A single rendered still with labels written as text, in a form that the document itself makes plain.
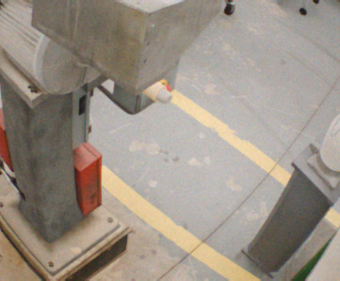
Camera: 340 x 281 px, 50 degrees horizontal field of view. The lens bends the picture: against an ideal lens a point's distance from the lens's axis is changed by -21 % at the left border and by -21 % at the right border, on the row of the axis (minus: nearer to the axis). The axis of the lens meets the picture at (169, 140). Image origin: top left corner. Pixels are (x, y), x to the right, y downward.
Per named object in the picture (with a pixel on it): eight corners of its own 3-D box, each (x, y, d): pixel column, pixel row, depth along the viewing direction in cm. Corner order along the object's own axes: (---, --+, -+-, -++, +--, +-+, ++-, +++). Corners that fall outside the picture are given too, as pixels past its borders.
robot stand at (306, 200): (273, 221, 216) (322, 131, 165) (301, 248, 204) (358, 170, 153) (240, 250, 201) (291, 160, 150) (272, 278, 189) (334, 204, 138)
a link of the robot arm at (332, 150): (314, 140, 152) (332, 100, 136) (344, 142, 155) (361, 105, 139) (324, 173, 141) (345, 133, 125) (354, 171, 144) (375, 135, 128)
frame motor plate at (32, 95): (-17, 56, 109) (-17, 47, 106) (38, 24, 123) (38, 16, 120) (32, 109, 96) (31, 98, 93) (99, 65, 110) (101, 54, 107)
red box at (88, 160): (48, 181, 176) (40, 120, 150) (66, 166, 184) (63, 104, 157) (84, 218, 167) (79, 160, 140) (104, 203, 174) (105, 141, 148)
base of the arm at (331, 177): (318, 136, 162) (322, 127, 158) (349, 168, 152) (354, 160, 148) (299, 156, 153) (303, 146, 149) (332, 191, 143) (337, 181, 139)
